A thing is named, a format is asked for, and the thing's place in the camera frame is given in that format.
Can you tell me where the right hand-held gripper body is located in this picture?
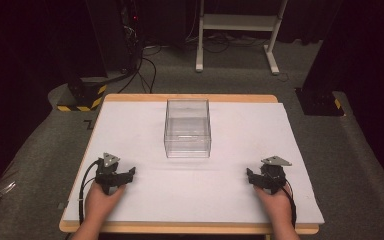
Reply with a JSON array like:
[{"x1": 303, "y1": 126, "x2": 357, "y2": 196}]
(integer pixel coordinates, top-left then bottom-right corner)
[{"x1": 259, "y1": 155, "x2": 293, "y2": 195}]

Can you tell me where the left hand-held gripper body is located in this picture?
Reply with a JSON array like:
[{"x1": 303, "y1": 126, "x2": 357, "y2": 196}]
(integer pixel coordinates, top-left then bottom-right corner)
[{"x1": 94, "y1": 152, "x2": 125, "y2": 196}]

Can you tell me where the person's right hand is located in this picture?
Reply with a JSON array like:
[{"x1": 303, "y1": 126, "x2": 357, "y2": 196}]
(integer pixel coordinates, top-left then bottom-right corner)
[{"x1": 253, "y1": 185, "x2": 295, "y2": 230}]

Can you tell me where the person's left hand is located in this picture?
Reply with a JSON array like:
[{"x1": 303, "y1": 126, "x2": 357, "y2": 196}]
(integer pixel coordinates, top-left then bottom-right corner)
[{"x1": 84, "y1": 181, "x2": 127, "y2": 225}]

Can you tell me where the white table mat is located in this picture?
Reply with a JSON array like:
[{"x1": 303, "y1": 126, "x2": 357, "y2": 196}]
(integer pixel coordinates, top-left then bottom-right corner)
[{"x1": 62, "y1": 100, "x2": 326, "y2": 225}]

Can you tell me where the clear plastic box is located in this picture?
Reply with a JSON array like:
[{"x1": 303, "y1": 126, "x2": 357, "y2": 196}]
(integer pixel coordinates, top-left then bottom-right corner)
[{"x1": 163, "y1": 98, "x2": 212, "y2": 159}]

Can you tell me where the black stand base striped edge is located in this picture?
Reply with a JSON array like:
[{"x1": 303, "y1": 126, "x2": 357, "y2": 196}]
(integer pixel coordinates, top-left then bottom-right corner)
[{"x1": 56, "y1": 75, "x2": 109, "y2": 113}]

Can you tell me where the wooden table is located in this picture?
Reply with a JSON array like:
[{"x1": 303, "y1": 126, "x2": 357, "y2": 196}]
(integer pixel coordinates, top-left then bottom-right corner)
[{"x1": 58, "y1": 93, "x2": 321, "y2": 236}]

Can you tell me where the black computer tower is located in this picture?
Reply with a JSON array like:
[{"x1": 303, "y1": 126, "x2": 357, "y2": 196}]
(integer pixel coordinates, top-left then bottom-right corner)
[{"x1": 85, "y1": 0, "x2": 143, "y2": 74}]

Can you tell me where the white metal stand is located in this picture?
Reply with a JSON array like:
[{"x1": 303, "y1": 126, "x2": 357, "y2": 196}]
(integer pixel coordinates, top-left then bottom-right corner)
[{"x1": 195, "y1": 0, "x2": 290, "y2": 76}]

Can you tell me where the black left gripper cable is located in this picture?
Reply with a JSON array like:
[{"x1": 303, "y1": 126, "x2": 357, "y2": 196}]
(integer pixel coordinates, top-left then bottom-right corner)
[{"x1": 77, "y1": 159, "x2": 102, "y2": 226}]

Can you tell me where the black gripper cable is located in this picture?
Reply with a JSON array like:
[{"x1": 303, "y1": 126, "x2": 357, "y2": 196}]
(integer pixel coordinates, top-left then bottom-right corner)
[
  {"x1": 77, "y1": 159, "x2": 102, "y2": 226},
  {"x1": 279, "y1": 181, "x2": 298, "y2": 230}
]

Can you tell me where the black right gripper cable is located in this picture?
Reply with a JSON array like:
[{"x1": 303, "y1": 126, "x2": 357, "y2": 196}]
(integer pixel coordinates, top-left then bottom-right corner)
[{"x1": 279, "y1": 181, "x2": 298, "y2": 230}]

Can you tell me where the black floor cable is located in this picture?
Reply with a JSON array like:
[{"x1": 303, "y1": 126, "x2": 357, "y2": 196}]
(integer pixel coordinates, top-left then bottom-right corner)
[{"x1": 117, "y1": 44, "x2": 163, "y2": 95}]

